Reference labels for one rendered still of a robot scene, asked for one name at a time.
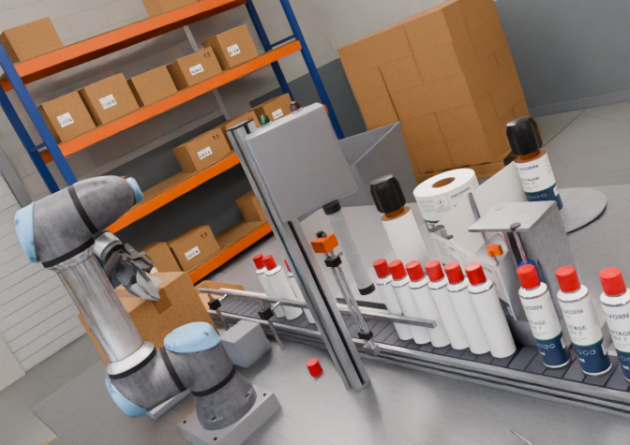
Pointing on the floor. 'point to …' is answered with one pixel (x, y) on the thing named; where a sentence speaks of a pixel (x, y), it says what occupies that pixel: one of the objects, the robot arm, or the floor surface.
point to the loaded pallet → (442, 85)
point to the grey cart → (376, 164)
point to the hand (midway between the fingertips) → (154, 297)
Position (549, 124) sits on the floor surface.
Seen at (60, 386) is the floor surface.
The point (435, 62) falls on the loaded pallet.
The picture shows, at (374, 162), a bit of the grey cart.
